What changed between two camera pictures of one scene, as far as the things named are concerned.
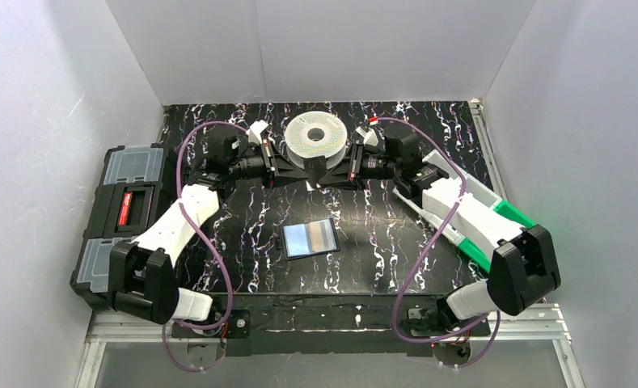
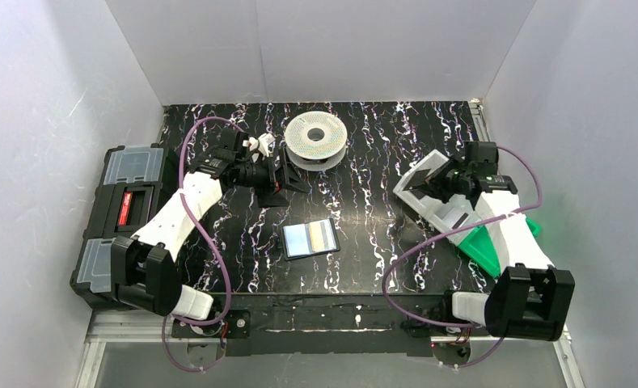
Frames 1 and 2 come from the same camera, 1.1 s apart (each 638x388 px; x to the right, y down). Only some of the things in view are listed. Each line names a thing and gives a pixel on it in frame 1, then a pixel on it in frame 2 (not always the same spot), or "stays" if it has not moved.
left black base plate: (238, 325) stays
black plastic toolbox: (129, 180) stays
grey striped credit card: (322, 236) stays
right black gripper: (355, 166) → (444, 183)
